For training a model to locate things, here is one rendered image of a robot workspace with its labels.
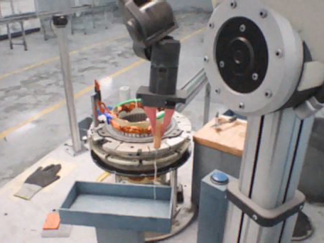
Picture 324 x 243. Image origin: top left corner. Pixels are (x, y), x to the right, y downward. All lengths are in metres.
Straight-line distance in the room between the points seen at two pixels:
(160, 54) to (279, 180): 0.31
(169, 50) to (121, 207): 0.39
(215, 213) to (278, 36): 0.59
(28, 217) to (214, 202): 0.65
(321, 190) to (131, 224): 2.00
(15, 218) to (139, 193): 0.55
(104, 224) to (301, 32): 0.54
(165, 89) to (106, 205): 0.33
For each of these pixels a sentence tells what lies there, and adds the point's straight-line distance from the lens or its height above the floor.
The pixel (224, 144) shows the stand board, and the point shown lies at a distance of 0.93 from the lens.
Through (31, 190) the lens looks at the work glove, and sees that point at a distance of 1.27.
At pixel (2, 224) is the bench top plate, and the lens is 1.18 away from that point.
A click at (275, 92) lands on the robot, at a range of 0.36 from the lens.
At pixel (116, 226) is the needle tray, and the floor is 1.03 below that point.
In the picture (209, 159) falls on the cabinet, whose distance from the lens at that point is 0.98.
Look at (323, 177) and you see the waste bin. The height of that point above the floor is 0.23.
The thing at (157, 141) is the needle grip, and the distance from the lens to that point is 0.66.
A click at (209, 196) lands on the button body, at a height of 0.99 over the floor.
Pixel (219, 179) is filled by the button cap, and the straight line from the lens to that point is 0.81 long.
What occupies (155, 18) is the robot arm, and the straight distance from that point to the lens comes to 0.56.
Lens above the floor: 1.52
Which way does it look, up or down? 26 degrees down
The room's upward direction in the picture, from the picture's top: straight up
